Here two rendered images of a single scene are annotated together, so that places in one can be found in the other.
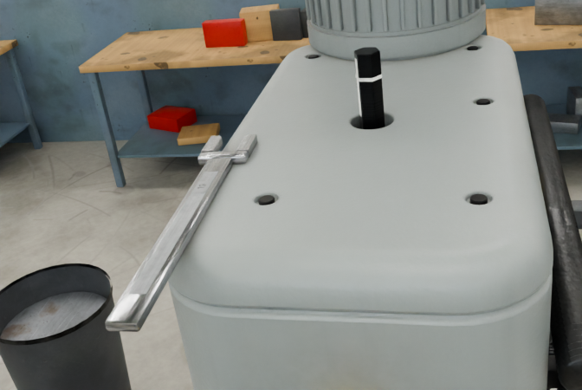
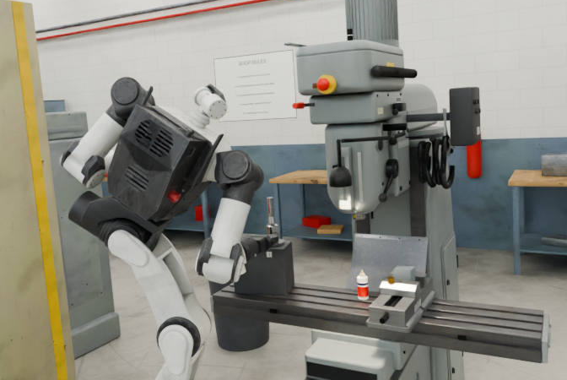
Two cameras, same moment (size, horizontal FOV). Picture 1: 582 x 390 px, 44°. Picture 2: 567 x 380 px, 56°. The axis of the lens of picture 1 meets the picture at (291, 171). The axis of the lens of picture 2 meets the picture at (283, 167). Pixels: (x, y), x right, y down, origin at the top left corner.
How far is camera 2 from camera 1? 1.42 m
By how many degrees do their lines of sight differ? 23
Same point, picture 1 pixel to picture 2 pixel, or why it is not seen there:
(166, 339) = not seen: hidden behind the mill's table
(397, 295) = (337, 46)
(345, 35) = not seen: hidden behind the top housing
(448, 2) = (381, 34)
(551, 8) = (552, 165)
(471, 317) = (350, 51)
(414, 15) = (372, 36)
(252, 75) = not seen: hidden behind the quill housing
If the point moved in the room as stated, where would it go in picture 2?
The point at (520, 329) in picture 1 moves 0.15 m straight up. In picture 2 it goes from (360, 56) to (358, 5)
